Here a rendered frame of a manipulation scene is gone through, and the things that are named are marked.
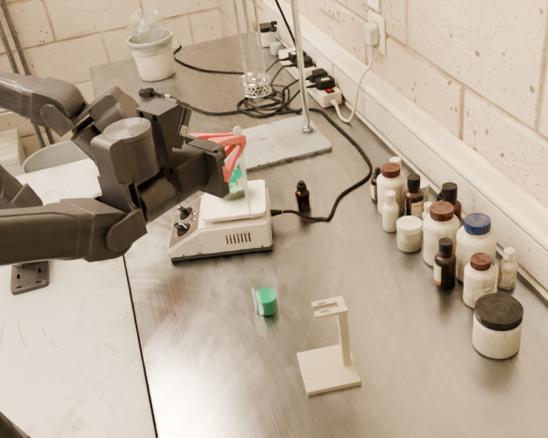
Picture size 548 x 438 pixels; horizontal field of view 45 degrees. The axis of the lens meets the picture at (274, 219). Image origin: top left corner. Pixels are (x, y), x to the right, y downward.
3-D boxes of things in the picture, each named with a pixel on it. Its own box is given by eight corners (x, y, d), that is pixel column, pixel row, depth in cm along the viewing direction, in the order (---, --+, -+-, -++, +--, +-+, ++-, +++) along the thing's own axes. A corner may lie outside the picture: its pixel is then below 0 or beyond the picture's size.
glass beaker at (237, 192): (250, 186, 128) (243, 148, 124) (249, 203, 123) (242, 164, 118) (215, 189, 129) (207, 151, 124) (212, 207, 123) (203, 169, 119)
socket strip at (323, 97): (323, 109, 172) (322, 93, 170) (278, 62, 205) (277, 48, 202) (343, 104, 173) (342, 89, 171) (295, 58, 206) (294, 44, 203)
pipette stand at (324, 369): (307, 395, 94) (298, 331, 87) (297, 356, 101) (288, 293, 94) (361, 384, 95) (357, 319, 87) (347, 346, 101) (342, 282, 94)
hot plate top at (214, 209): (201, 223, 120) (200, 219, 120) (205, 189, 130) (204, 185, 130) (266, 215, 120) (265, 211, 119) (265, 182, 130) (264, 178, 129)
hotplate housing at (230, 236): (170, 263, 124) (160, 229, 120) (176, 225, 135) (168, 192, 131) (285, 250, 123) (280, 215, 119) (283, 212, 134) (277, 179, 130)
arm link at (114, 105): (150, 108, 113) (101, 53, 109) (136, 131, 106) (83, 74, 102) (104, 142, 118) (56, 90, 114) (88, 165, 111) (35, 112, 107)
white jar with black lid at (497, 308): (525, 357, 95) (531, 321, 91) (478, 362, 95) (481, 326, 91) (511, 325, 101) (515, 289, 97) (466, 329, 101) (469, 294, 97)
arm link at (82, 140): (127, 132, 115) (98, 104, 112) (119, 149, 111) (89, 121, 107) (101, 152, 118) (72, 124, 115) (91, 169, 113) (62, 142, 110)
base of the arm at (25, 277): (36, 199, 135) (2, 208, 134) (36, 253, 119) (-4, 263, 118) (48, 230, 140) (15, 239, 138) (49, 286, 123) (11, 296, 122)
